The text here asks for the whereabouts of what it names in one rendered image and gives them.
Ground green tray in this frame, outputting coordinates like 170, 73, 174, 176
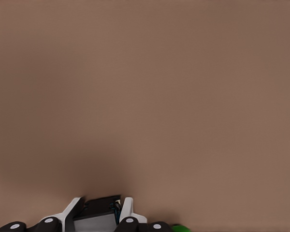
171, 224, 191, 232

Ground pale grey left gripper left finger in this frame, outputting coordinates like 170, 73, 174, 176
0, 197, 86, 232

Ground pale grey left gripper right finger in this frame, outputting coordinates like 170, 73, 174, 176
116, 197, 174, 232

